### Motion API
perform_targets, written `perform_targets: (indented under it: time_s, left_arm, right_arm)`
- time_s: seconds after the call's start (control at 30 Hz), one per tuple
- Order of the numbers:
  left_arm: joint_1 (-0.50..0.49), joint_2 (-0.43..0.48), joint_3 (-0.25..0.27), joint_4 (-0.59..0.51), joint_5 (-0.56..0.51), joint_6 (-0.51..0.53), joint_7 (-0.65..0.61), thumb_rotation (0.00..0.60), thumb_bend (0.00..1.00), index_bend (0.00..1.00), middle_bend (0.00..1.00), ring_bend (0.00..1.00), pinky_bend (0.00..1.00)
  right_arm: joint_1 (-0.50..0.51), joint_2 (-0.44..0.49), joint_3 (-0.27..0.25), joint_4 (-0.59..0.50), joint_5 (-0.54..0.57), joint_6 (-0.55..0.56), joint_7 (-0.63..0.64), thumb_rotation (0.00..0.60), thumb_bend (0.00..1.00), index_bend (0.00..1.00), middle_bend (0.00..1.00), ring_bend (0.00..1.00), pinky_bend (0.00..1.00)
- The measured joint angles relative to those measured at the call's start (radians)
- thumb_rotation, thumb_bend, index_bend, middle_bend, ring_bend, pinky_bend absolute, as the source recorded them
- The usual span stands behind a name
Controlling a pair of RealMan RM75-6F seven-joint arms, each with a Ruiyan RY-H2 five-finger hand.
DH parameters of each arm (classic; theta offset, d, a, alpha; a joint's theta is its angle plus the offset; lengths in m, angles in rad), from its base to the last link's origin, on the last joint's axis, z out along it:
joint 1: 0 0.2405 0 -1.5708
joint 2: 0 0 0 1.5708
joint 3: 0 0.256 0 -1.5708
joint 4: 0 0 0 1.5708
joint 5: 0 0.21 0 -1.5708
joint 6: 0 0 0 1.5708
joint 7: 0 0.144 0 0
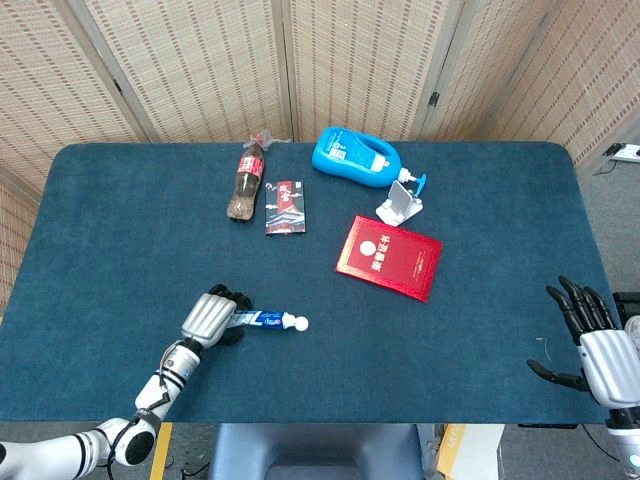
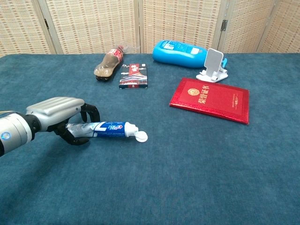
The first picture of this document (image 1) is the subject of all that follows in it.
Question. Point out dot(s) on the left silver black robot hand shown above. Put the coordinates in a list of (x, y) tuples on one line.
[(207, 317)]

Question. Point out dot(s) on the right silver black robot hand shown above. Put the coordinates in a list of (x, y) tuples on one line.
[(610, 365)]

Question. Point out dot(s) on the blue white toothpaste tube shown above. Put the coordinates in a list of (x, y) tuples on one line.
[(267, 321)]

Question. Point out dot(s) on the white round plastic lid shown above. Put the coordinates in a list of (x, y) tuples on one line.
[(301, 324)]

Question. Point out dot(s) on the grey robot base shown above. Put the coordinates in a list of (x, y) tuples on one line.
[(315, 450)]

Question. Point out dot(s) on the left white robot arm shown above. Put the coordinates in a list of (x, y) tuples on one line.
[(172, 367)]

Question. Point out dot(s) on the white shoe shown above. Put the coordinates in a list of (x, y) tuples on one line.
[(635, 325)]

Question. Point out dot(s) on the black box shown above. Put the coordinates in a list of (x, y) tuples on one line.
[(629, 301)]

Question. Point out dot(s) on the dark teal table mat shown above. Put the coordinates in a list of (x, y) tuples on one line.
[(125, 225)]

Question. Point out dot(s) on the cola bottle with red label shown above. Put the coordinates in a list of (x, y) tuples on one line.
[(247, 185)]

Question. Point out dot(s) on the yellow white cardboard box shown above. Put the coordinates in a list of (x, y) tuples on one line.
[(450, 450)]

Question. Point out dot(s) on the red certificate booklet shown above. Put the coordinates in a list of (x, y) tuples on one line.
[(390, 260)]

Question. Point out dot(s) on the white power strip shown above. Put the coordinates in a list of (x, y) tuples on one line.
[(626, 152)]

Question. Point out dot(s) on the blue pump detergent bottle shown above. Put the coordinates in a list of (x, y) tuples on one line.
[(350, 157)]

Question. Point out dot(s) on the white folding phone stand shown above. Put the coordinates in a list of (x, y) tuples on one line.
[(397, 207)]

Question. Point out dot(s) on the beige woven folding screen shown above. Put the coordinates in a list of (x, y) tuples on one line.
[(200, 65)]

